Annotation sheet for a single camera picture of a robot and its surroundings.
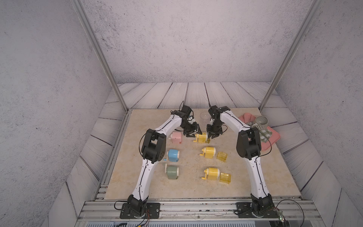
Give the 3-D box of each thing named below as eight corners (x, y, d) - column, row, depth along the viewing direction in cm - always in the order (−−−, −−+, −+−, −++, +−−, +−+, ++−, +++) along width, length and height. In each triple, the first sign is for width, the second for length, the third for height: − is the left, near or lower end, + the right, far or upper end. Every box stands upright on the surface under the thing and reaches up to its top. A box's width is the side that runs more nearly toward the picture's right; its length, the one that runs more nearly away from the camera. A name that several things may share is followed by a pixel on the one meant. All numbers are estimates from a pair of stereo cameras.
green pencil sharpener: (165, 179, 85) (164, 174, 79) (166, 169, 89) (165, 163, 83) (178, 179, 85) (178, 174, 79) (179, 169, 89) (178, 163, 83)
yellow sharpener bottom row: (201, 180, 85) (202, 175, 79) (201, 173, 88) (202, 167, 82) (217, 180, 85) (220, 175, 79) (216, 173, 88) (219, 167, 82)
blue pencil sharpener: (165, 162, 93) (164, 156, 87) (166, 155, 96) (164, 149, 90) (179, 161, 93) (178, 156, 87) (179, 155, 96) (178, 149, 90)
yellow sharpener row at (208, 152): (200, 158, 94) (200, 152, 88) (199, 153, 96) (200, 146, 90) (214, 158, 94) (216, 152, 87) (213, 153, 96) (215, 146, 90)
